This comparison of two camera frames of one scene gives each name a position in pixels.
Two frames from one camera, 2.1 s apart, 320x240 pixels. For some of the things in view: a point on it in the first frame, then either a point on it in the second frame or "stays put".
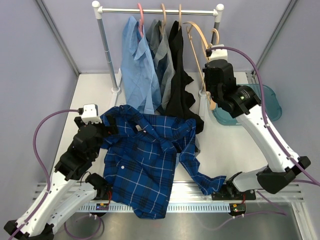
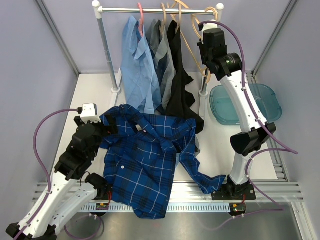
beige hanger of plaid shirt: x=212 y=105 to x=208 y=72
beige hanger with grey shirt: x=162 y=27 stays put
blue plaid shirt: x=139 y=158 stays put
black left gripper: x=110 y=130 stays put
